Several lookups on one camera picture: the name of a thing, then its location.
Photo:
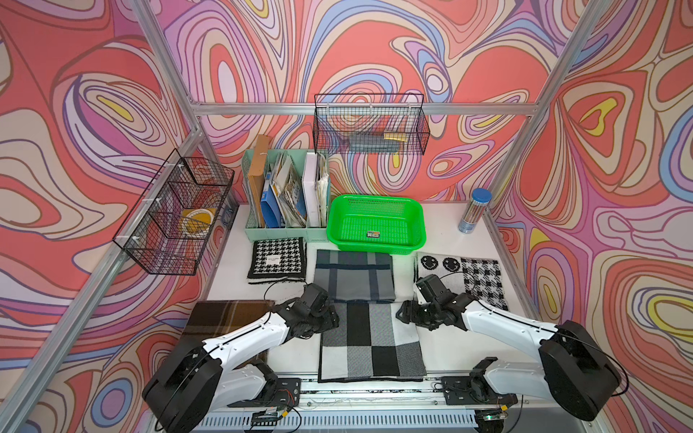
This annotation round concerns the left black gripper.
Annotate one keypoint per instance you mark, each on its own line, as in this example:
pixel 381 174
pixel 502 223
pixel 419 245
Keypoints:
pixel 331 320

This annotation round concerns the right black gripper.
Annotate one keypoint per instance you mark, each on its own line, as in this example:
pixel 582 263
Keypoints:
pixel 410 315

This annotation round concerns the smiley face checked scarf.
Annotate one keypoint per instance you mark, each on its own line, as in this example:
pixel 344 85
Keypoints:
pixel 481 278

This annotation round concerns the black white grey checked scarf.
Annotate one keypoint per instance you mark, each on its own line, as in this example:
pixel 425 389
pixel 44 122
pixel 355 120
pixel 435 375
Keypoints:
pixel 370 344

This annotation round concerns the green plastic basket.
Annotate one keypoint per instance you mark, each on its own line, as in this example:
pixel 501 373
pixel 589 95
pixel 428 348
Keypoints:
pixel 400 222

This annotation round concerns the grey navy plaid scarf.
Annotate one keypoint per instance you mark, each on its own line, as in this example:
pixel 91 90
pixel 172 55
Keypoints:
pixel 355 276

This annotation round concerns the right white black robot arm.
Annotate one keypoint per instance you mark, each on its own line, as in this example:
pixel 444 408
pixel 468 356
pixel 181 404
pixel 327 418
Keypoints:
pixel 568 367

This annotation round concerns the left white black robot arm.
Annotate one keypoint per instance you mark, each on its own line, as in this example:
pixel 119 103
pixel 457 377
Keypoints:
pixel 200 376

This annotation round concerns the black white houndstooth scarf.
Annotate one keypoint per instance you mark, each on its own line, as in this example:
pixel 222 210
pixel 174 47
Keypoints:
pixel 278 260

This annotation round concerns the brown plaid scarf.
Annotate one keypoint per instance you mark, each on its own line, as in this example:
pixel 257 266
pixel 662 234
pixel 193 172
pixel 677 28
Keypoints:
pixel 210 319

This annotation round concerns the blue folder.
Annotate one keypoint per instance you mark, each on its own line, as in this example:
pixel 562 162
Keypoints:
pixel 271 212

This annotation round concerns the green circuit board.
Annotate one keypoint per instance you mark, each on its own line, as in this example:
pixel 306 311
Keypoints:
pixel 266 419

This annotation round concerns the clear pencil tube blue lid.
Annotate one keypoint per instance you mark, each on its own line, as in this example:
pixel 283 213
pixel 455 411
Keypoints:
pixel 479 200

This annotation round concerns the mint green file organizer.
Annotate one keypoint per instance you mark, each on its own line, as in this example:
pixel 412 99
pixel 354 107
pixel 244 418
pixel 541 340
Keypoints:
pixel 309 234

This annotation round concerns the magazines in organizer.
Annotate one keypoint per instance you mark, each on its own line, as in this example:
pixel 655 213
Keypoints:
pixel 286 185

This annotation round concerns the white papers stack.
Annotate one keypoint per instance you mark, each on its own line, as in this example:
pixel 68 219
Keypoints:
pixel 315 182

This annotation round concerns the brown cardboard folder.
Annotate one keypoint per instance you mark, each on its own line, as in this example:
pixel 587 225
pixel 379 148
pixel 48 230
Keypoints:
pixel 256 175

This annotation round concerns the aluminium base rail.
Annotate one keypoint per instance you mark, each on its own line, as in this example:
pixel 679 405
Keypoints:
pixel 399 407

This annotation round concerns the left black wire basket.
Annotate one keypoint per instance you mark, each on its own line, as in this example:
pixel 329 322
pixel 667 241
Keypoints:
pixel 168 232

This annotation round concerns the black wire basket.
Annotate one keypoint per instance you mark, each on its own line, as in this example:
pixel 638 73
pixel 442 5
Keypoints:
pixel 370 123
pixel 168 232

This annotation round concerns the back black wire basket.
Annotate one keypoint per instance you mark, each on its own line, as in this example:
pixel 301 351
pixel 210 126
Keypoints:
pixel 370 123

